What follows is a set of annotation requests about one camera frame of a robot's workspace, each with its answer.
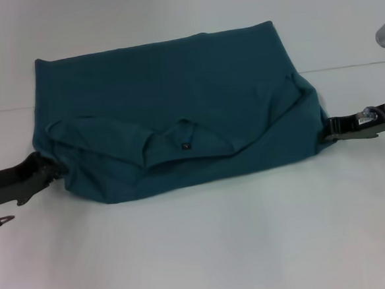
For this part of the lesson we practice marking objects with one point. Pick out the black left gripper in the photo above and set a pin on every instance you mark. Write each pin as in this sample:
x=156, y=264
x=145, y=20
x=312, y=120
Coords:
x=13, y=181

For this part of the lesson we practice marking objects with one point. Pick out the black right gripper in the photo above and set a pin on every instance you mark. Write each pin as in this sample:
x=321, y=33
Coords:
x=363, y=126

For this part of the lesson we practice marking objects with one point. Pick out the blue t-shirt with FREE print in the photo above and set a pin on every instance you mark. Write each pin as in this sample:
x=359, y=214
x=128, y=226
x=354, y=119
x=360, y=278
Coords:
x=176, y=102

